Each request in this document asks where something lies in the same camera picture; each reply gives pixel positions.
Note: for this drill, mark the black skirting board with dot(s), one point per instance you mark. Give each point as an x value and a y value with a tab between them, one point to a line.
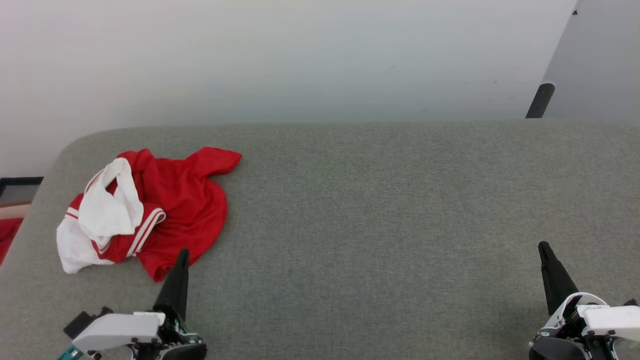
20	179

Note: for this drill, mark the cream plastic laundry basket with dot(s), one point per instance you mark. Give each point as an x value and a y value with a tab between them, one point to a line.
12	210

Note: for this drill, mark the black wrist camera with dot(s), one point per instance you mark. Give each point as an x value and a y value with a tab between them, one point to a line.
82	321
631	302

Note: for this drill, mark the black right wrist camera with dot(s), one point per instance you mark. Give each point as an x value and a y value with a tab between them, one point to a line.
631	302

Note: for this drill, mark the red cloth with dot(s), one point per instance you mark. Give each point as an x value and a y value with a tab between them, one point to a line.
7	237

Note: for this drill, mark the black post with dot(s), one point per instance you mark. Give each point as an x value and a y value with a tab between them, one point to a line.
540	100

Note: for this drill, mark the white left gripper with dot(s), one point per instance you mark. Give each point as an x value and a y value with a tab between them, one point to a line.
120	330

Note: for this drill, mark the red white sports jersey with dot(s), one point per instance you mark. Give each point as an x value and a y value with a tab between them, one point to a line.
185	210

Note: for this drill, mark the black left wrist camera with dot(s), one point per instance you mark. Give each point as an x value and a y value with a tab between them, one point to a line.
82	321

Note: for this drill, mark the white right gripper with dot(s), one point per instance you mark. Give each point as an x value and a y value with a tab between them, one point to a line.
610	320

